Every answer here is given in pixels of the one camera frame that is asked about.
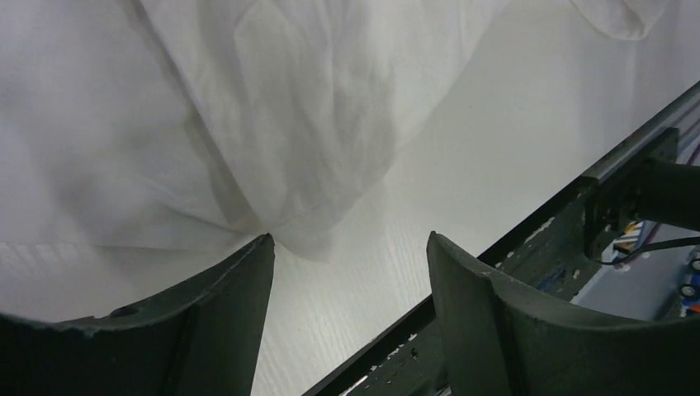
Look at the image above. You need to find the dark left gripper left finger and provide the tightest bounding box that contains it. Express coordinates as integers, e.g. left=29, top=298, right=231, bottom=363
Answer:
left=1, top=234, right=275, bottom=395

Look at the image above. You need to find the white t shirt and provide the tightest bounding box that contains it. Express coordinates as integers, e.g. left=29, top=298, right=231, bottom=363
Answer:
left=0, top=0, right=671, bottom=262

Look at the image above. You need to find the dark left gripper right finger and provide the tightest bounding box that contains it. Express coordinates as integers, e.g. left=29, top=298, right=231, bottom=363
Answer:
left=427, top=233, right=699, bottom=395

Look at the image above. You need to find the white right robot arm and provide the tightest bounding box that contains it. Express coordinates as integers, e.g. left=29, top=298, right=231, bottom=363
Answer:
left=584, top=128, right=699, bottom=262

